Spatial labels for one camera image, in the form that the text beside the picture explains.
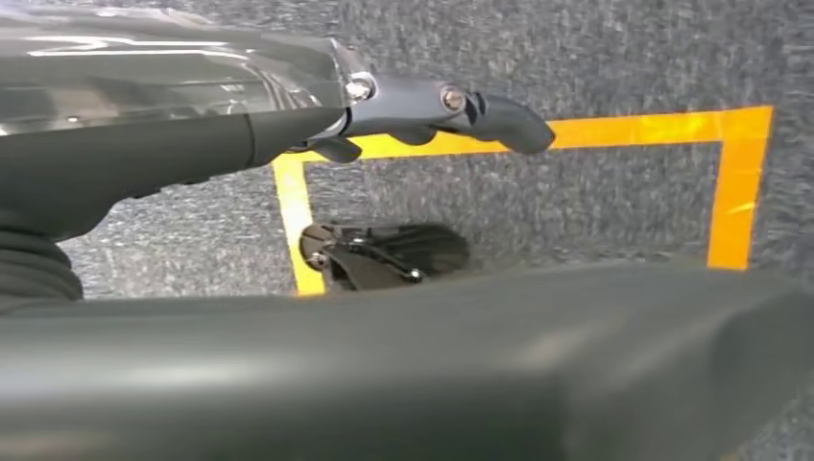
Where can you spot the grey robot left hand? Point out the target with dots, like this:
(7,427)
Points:
(159,83)

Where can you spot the yellow floor tape square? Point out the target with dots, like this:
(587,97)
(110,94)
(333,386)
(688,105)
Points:
(737,191)

